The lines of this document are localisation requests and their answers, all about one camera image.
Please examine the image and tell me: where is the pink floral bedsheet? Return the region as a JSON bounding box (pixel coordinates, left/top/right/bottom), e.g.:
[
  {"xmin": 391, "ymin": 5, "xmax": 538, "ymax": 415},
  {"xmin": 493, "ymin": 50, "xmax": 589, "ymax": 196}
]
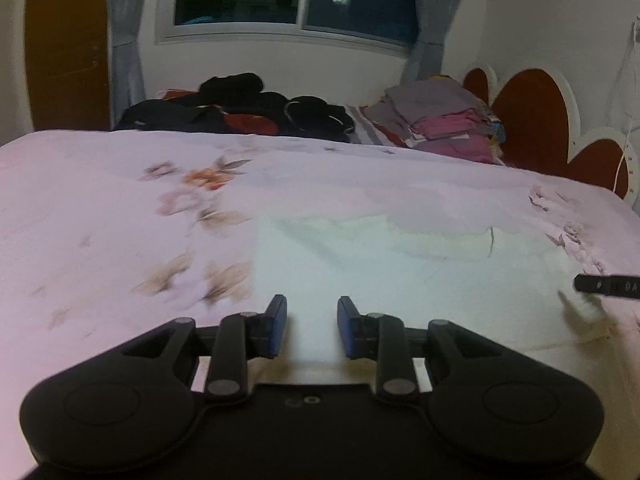
[{"xmin": 0, "ymin": 127, "xmax": 640, "ymax": 480}]

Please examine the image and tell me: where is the brown wooden door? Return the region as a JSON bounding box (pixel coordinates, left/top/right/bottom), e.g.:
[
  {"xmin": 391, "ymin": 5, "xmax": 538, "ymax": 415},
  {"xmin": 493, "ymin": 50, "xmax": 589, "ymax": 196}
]
[{"xmin": 25, "ymin": 0, "xmax": 112, "ymax": 132}]

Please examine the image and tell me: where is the pile of dark clothes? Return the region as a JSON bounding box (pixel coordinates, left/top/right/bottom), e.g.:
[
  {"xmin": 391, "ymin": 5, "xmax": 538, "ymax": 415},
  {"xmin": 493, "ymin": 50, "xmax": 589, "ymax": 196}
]
[{"xmin": 111, "ymin": 73, "xmax": 357, "ymax": 144}]

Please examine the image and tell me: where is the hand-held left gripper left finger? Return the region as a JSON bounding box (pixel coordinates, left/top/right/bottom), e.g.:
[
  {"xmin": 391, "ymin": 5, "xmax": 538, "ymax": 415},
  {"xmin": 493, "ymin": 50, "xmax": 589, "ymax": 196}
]
[{"xmin": 120, "ymin": 294, "xmax": 289, "ymax": 405}]

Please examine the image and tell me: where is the stack of folded clothes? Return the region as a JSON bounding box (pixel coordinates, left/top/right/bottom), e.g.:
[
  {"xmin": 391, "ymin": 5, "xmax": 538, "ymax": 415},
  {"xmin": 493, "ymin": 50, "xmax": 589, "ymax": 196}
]
[{"xmin": 357, "ymin": 76, "xmax": 507, "ymax": 165}]

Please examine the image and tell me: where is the small white garment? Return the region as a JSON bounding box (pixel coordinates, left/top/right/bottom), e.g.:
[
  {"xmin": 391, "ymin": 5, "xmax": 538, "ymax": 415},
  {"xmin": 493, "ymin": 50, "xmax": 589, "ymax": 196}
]
[{"xmin": 252, "ymin": 209, "xmax": 615, "ymax": 386}]

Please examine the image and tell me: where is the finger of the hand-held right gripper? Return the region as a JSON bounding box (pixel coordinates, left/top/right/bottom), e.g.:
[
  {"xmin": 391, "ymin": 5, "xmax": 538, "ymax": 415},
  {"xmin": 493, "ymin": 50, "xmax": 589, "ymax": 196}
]
[{"xmin": 574, "ymin": 273, "xmax": 640, "ymax": 302}]

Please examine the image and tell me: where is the red and white headboard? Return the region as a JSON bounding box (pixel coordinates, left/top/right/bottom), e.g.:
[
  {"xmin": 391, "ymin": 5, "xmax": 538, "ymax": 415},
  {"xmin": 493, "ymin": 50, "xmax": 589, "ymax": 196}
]
[{"xmin": 462, "ymin": 62, "xmax": 640, "ymax": 202}]

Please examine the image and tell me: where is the grey curtain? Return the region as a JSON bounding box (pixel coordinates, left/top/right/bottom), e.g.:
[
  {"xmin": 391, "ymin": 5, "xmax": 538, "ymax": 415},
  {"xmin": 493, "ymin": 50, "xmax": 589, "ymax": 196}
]
[
  {"xmin": 400, "ymin": 0, "xmax": 493, "ymax": 84},
  {"xmin": 106, "ymin": 0, "xmax": 152, "ymax": 129}
]

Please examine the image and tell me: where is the white cable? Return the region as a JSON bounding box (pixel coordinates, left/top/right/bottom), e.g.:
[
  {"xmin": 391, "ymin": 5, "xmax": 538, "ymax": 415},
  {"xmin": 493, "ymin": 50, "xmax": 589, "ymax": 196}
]
[{"xmin": 611, "ymin": 14, "xmax": 640, "ymax": 196}]

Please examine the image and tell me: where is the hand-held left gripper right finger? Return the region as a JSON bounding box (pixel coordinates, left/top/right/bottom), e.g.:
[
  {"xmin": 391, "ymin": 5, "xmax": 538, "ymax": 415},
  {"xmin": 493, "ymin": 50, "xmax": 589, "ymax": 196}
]
[{"xmin": 336, "ymin": 296, "xmax": 502, "ymax": 404}]

